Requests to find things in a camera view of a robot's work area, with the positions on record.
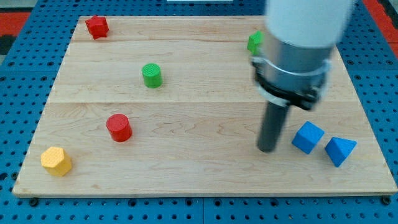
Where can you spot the red cylinder block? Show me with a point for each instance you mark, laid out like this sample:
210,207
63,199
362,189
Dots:
119,127

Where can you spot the blue cube block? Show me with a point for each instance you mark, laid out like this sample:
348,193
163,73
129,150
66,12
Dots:
307,137

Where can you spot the light wooden board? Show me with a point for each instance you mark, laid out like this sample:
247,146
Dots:
196,134

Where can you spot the red star block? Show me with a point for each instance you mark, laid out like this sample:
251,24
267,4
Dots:
97,26

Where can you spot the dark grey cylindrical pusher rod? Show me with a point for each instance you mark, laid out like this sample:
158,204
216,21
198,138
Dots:
271,127

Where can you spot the blue triangular prism block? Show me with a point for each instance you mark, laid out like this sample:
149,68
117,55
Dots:
339,149

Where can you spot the yellow hexagonal block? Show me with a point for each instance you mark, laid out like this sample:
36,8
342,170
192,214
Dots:
56,161

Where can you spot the green cylinder block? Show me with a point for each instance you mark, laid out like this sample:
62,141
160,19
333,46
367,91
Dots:
151,73

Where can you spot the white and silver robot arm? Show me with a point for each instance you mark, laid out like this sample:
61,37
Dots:
293,62

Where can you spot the green star block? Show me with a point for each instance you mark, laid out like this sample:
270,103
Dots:
255,41

